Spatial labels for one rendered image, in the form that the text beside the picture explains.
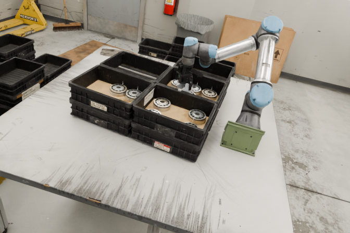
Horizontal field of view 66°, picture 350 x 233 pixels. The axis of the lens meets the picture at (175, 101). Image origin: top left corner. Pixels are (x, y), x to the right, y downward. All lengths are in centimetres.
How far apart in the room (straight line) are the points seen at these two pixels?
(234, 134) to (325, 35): 331
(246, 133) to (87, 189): 87
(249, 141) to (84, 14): 407
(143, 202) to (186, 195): 20
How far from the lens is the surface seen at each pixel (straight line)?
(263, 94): 147
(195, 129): 132
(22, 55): 297
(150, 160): 144
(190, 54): 157
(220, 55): 169
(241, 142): 160
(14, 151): 153
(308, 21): 454
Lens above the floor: 171
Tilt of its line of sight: 32 degrees down
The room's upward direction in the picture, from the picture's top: 11 degrees clockwise
